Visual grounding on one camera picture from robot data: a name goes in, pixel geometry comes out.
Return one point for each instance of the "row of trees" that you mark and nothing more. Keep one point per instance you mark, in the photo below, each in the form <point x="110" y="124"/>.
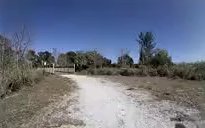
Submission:
<point x="83" y="60"/>

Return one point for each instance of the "small dark tree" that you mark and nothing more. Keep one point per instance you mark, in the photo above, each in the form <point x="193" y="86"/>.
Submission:
<point x="125" y="60"/>

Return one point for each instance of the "pale gravel path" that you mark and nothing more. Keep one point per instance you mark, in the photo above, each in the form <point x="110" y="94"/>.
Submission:
<point x="103" y="103"/>

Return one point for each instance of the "wooden fence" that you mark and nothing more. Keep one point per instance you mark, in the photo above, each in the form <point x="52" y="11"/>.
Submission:
<point x="61" y="70"/>

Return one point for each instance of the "tall dark tree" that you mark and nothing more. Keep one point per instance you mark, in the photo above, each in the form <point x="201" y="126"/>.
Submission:
<point x="146" y="43"/>

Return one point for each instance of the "green bushy tree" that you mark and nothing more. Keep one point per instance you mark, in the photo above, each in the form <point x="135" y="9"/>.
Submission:
<point x="160" y="58"/>

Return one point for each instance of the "dry grass verge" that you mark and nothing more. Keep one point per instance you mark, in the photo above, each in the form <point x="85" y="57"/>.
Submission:
<point x="163" y="88"/>

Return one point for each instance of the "row of bushes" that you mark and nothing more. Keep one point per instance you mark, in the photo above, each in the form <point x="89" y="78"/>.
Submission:
<point x="176" y="71"/>

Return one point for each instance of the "dry brown ground verge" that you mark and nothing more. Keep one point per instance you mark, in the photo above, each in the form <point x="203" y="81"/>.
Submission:
<point x="30" y="103"/>

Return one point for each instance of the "dry bare brush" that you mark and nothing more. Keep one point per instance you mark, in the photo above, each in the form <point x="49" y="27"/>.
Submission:
<point x="3" y="73"/>

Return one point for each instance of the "sign on post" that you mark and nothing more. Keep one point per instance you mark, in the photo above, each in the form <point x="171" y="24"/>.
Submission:
<point x="45" y="64"/>

